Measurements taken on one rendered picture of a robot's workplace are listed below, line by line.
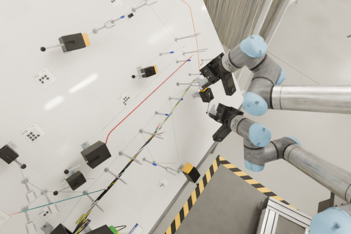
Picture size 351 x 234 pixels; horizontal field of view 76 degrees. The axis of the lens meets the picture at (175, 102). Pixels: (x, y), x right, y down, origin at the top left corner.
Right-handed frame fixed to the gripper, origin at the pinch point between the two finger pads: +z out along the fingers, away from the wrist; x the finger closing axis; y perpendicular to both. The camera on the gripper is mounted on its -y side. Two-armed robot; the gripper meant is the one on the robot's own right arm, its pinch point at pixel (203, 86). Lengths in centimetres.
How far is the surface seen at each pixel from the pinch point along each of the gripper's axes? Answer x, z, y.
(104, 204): 60, 12, -10
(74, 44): 42, -18, 35
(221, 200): -12, 86, -90
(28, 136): 64, -2, 23
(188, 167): 26.7, 8.6, -22.7
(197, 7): -21.5, -6.2, 31.0
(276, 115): -118, 79, -81
